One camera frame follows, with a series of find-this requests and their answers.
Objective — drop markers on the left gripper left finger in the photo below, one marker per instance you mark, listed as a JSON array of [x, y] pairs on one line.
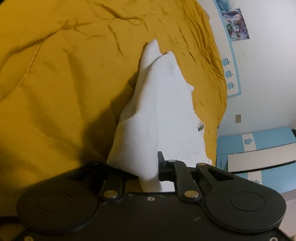
[[112, 184]]

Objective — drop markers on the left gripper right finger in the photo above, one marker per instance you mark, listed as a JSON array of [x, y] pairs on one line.
[[182, 176]]

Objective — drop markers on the white printed sweatshirt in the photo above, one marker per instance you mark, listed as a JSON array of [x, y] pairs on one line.
[[159, 118]]

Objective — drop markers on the blue white wardrobe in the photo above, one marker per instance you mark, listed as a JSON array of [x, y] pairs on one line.
[[266, 157]]

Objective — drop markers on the mustard yellow quilt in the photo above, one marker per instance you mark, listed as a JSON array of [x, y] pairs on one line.
[[68, 68]]

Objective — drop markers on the white blue headboard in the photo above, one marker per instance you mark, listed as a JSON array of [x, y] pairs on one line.
[[226, 52]]

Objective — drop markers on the beige wall switch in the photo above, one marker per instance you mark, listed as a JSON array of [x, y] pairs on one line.
[[238, 118]]

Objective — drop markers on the anime wall poster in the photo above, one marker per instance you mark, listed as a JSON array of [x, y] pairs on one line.
[[235, 25]]

